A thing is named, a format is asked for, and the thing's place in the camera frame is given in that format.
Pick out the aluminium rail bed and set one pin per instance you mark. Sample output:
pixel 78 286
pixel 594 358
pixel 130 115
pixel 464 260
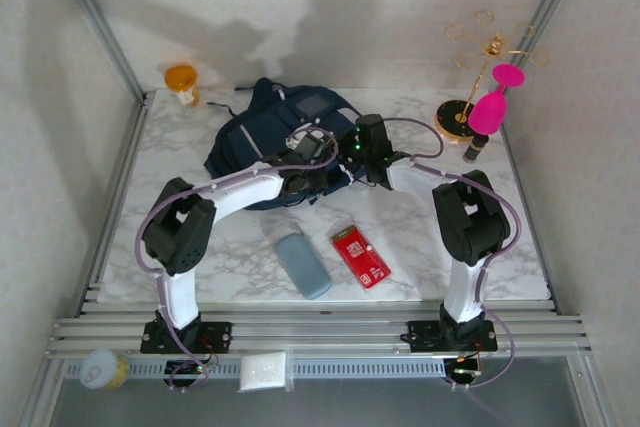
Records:
pixel 320 332

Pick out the red card packet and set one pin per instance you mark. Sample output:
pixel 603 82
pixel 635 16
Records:
pixel 361 258

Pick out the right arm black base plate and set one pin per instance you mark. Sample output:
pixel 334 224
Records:
pixel 425 337

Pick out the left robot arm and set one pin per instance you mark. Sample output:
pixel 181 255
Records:
pixel 240 192

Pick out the white plastic packet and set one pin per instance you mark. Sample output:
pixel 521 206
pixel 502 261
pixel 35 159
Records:
pixel 264 371

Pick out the pink wine glass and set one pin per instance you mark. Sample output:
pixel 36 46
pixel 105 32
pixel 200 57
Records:
pixel 487 109

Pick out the blue-grey pencil case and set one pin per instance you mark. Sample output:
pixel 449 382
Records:
pixel 302 267

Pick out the navy blue backpack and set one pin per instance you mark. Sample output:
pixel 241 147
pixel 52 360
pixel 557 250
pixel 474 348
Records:
pixel 270 127

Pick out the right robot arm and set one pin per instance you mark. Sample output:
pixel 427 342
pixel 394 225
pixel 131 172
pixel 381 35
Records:
pixel 465 287

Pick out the aluminium side rail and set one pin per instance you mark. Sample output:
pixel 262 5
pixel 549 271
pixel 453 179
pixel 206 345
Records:
pixel 536 227
pixel 118 187

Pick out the tin can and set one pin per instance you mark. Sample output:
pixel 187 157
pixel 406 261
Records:
pixel 102 371

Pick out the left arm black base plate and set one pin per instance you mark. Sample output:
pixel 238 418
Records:
pixel 220 337

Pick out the small brown bottle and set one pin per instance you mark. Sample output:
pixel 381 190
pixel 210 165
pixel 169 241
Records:
pixel 474 148

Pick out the orange pill bottle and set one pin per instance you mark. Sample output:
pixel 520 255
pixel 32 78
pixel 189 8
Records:
pixel 182 82

